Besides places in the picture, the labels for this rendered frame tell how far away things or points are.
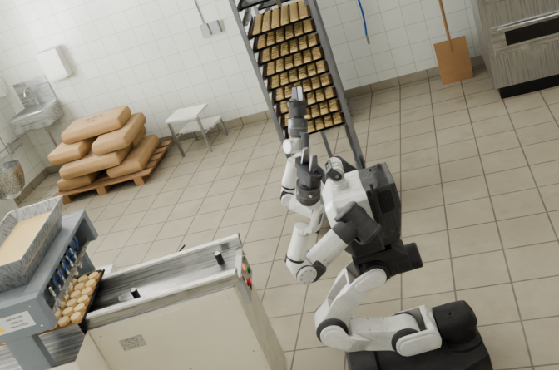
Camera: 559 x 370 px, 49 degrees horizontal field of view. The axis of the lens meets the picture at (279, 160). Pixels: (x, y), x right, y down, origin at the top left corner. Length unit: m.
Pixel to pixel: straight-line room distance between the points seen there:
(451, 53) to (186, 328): 4.22
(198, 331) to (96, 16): 4.86
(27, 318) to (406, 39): 4.78
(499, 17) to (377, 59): 1.58
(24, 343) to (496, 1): 4.19
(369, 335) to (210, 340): 0.72
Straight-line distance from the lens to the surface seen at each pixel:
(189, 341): 2.89
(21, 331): 2.76
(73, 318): 2.90
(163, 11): 6.80
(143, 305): 2.80
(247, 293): 2.77
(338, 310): 2.80
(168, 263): 3.01
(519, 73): 5.59
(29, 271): 2.77
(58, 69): 7.41
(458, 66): 6.27
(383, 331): 2.91
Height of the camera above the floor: 2.28
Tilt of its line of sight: 23 degrees down
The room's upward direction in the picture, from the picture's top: 21 degrees counter-clockwise
